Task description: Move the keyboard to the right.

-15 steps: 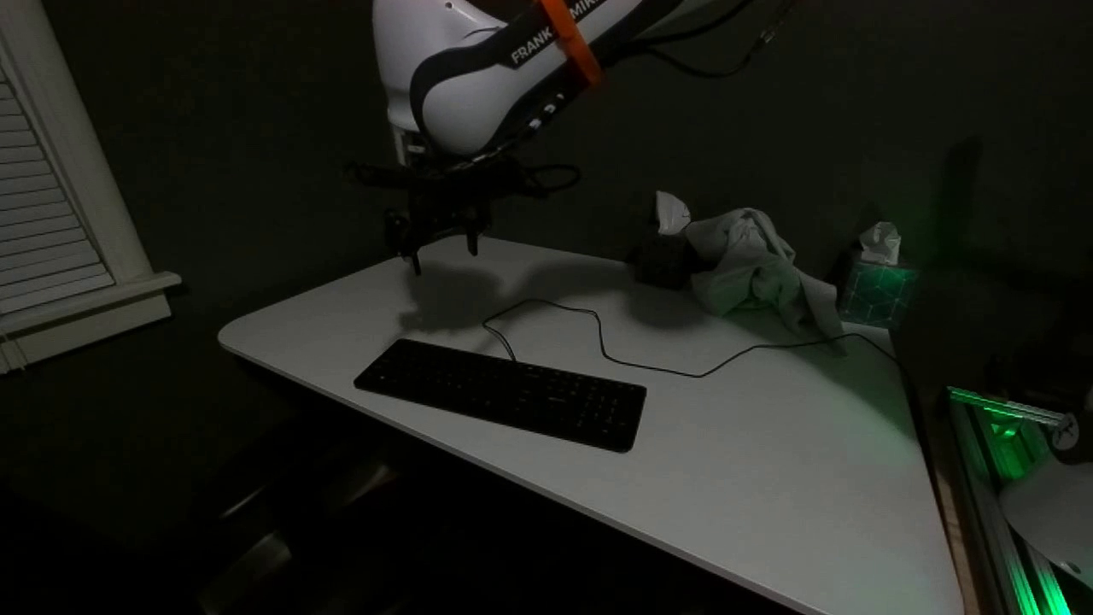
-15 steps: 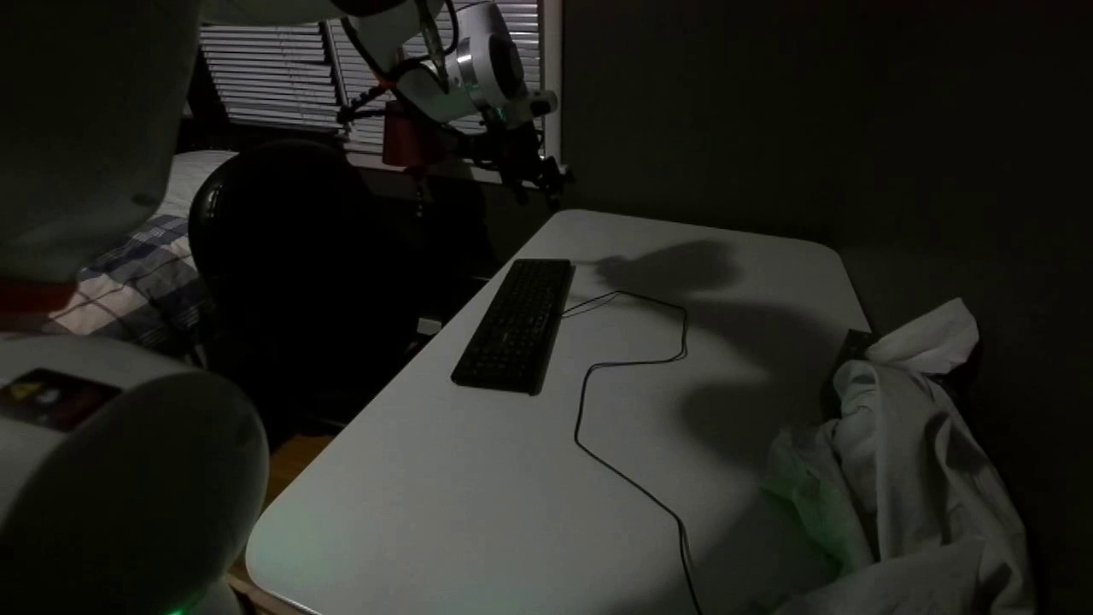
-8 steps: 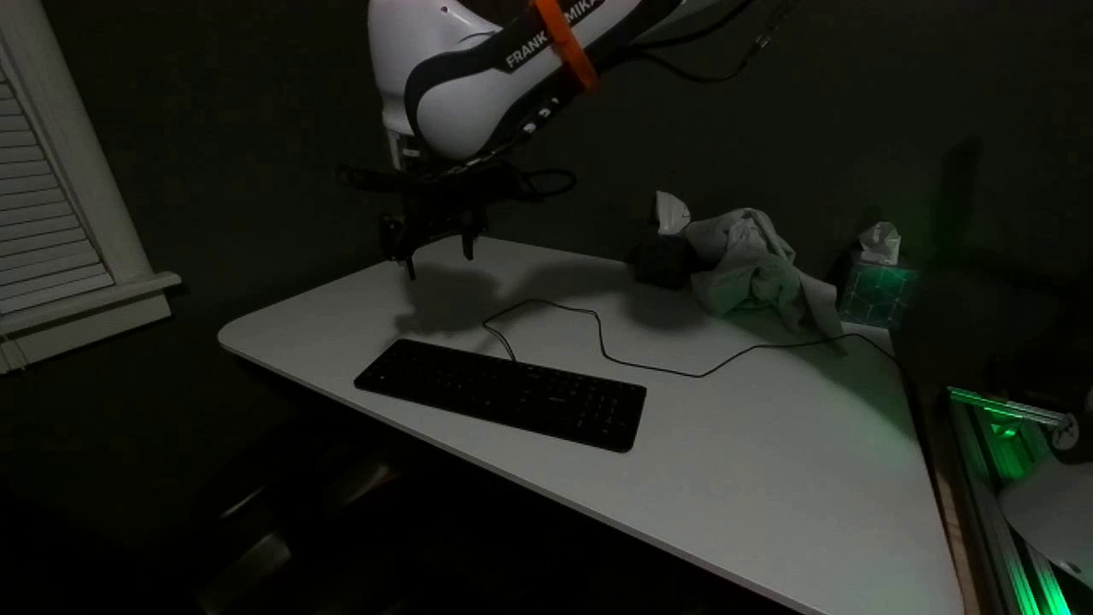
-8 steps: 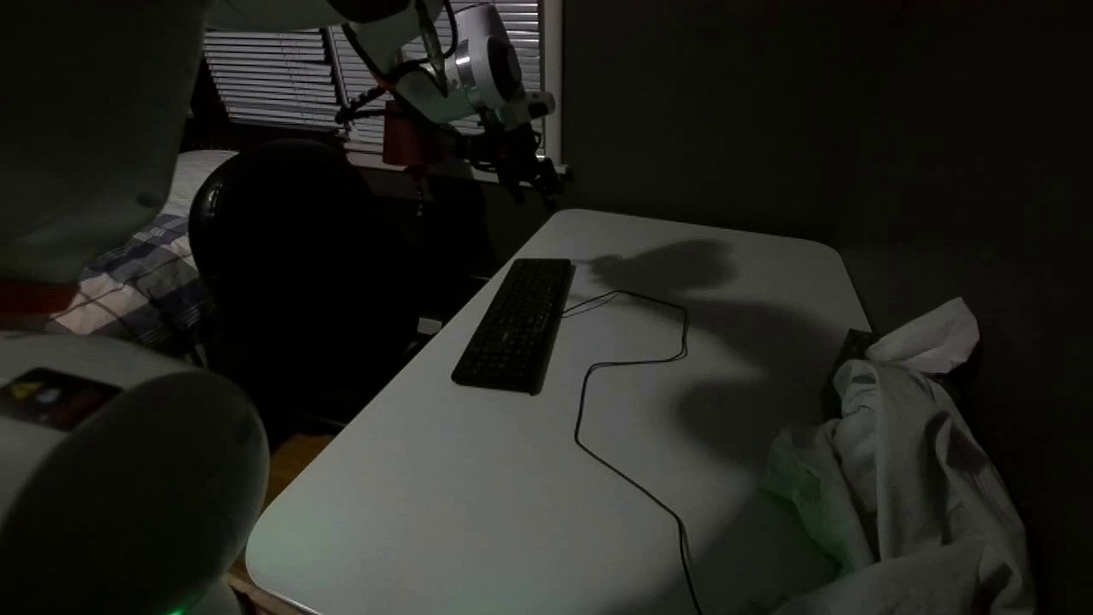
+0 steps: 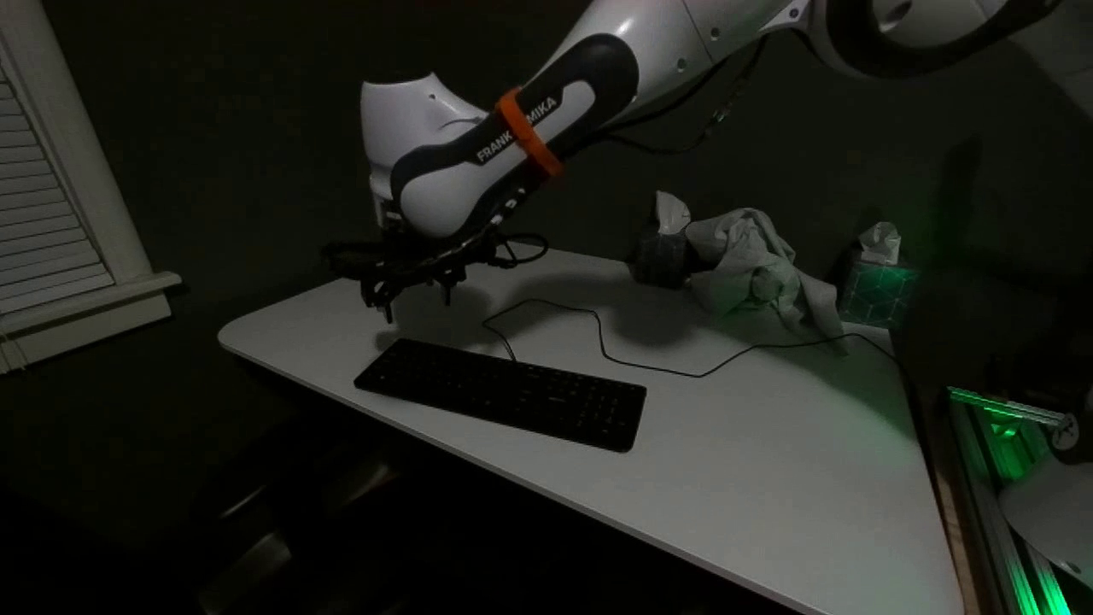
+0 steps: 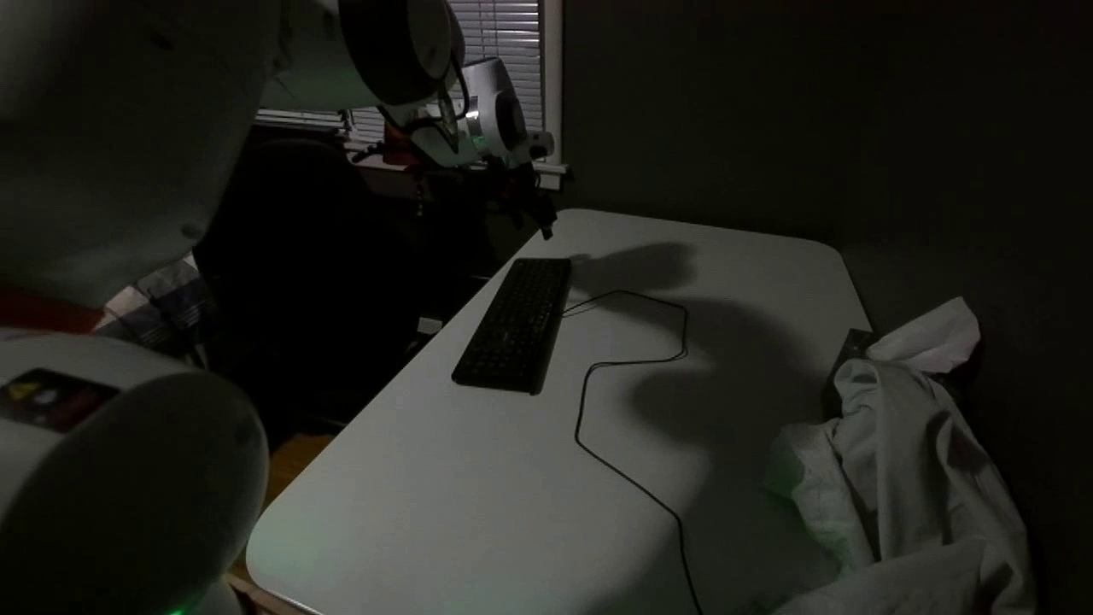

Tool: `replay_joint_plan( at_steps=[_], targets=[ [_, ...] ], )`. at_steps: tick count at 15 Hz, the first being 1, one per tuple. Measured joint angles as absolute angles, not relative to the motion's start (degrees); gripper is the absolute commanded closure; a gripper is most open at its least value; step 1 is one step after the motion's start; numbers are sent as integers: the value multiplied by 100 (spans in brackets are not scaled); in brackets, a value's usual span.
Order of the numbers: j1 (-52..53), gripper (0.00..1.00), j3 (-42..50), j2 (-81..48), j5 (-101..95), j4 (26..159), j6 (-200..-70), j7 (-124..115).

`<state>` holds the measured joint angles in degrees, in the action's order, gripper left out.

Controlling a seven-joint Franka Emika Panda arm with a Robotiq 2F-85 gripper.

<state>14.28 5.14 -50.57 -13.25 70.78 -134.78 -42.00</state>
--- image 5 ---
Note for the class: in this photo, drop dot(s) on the green tissue box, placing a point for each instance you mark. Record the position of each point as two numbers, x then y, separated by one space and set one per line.
880 285

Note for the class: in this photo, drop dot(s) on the black computer keyboard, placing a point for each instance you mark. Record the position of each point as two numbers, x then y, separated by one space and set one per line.
499 395

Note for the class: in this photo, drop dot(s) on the crumpled white cloth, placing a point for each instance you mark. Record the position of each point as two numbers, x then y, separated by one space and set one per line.
754 258

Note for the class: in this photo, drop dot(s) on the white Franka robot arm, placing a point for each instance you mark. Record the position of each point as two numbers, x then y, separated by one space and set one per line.
636 47

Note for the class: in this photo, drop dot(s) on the metal frame beside table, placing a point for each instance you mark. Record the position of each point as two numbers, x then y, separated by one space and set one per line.
1003 432

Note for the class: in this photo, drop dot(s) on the white window blind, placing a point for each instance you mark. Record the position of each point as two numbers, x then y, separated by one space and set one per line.
45 240

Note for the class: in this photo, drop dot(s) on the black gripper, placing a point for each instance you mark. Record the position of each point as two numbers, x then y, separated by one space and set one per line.
414 262

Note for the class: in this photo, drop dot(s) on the white window frame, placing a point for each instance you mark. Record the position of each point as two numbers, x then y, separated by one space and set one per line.
115 302

